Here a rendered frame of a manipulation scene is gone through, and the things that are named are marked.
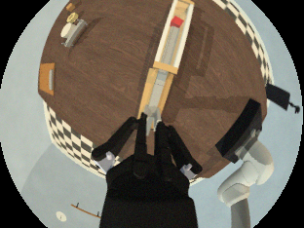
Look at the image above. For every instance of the cream short cylinder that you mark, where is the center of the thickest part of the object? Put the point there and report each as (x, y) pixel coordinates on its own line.
(67, 30)

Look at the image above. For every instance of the small brown cube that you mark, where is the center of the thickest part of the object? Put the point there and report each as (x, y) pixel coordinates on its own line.
(70, 7)

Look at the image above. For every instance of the brown clipboard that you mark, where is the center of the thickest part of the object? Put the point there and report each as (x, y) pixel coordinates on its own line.
(46, 78)

